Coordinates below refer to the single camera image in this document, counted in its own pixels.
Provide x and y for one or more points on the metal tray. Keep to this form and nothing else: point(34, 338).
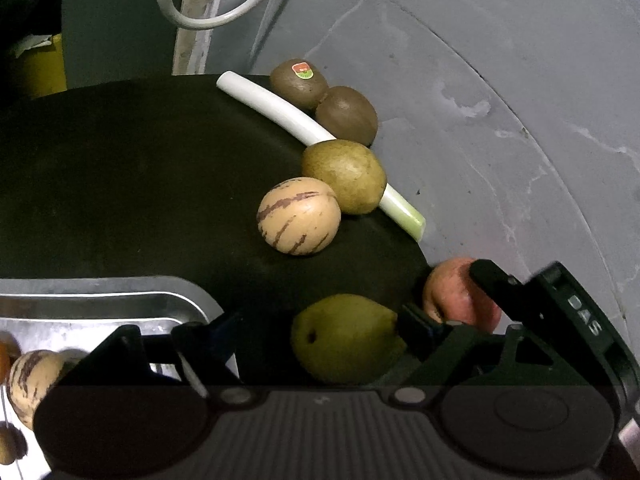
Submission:
point(100, 300)

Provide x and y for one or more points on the white leek stalk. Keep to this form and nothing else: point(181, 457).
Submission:
point(280, 107)

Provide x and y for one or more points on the red apple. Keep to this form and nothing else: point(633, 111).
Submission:
point(452, 290)

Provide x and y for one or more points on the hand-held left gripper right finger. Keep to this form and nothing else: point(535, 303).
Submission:
point(417, 327)

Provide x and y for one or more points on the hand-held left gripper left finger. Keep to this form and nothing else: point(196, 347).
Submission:
point(222, 331)

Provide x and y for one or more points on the yellow bucket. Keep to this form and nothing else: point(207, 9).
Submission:
point(40, 65)

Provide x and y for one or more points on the green pear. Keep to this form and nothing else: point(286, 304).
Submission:
point(345, 342)

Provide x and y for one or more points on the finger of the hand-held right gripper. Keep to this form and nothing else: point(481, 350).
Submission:
point(500, 285)

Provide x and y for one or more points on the small orange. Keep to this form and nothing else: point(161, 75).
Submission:
point(4, 360)

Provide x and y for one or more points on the round brown pear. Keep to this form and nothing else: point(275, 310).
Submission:
point(345, 176)

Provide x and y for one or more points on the striped pepino melon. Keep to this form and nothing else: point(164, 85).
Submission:
point(32, 380)
point(299, 215)

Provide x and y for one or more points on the brown kiwi with sticker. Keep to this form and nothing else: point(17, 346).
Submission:
point(299, 82)

